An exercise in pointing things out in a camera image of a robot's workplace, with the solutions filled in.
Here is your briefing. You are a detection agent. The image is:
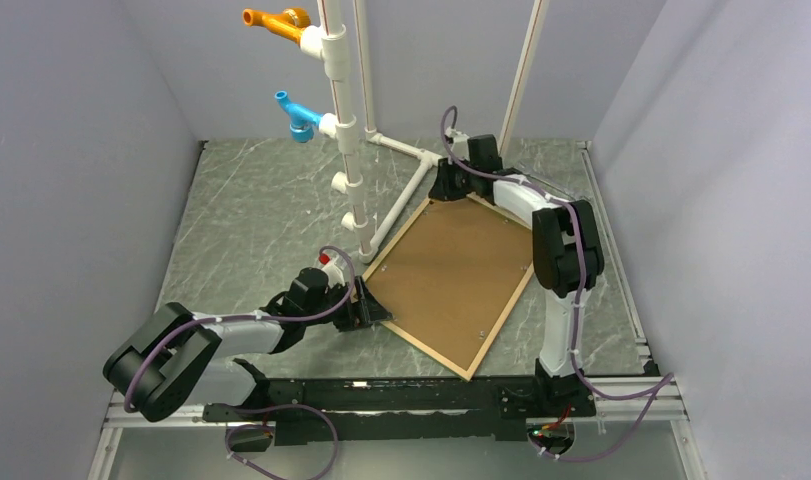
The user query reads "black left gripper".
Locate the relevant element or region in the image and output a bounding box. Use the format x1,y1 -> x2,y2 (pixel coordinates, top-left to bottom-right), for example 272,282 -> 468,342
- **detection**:
303,275 -> 392,332

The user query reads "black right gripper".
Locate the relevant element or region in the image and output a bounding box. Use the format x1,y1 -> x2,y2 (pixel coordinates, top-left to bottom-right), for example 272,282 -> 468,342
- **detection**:
427,158 -> 478,204

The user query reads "green wooden photo frame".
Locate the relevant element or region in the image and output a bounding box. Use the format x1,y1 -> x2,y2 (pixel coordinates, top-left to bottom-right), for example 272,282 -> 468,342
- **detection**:
364,195 -> 534,381

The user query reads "white PVC pipe stand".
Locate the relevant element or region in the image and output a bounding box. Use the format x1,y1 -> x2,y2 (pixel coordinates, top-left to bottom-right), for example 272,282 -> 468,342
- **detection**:
340,1 -> 574,252

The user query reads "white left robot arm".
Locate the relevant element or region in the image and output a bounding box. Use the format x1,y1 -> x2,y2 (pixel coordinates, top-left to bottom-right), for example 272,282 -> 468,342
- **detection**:
102,266 -> 394,422

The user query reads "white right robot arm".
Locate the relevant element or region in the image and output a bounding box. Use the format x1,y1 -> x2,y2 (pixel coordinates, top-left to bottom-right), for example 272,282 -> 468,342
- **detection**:
429,131 -> 605,415

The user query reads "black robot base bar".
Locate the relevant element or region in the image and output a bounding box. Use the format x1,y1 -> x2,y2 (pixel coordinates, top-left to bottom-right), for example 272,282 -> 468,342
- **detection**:
203,375 -> 596,446

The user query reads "silver open-end wrench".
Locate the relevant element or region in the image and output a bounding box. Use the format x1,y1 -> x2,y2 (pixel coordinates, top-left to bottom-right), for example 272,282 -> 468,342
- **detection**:
515,164 -> 589,201

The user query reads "blue plastic faucet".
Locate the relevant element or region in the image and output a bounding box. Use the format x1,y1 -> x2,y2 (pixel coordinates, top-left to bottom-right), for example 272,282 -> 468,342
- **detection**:
274,90 -> 323,143

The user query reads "orange plastic faucet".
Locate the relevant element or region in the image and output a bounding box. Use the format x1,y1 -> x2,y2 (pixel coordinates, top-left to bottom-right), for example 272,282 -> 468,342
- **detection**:
242,7 -> 311,45

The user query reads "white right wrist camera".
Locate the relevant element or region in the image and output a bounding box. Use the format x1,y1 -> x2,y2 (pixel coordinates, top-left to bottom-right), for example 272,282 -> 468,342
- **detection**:
444,127 -> 469,160

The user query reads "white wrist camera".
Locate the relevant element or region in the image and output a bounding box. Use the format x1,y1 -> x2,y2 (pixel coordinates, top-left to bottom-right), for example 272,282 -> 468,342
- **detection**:
444,127 -> 469,160
318,252 -> 355,288

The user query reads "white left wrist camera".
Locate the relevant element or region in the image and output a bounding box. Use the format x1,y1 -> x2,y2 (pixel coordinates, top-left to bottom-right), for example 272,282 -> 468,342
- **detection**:
318,252 -> 355,288

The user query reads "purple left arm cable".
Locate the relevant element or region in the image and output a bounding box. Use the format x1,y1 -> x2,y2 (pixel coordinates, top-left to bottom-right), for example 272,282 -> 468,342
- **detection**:
123,245 -> 360,480

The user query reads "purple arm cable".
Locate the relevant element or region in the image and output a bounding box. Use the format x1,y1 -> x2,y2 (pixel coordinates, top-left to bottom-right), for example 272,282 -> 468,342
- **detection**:
123,245 -> 360,480
439,104 -> 677,465

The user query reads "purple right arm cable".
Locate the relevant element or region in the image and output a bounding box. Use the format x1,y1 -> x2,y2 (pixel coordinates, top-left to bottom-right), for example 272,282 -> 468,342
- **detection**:
439,104 -> 677,465

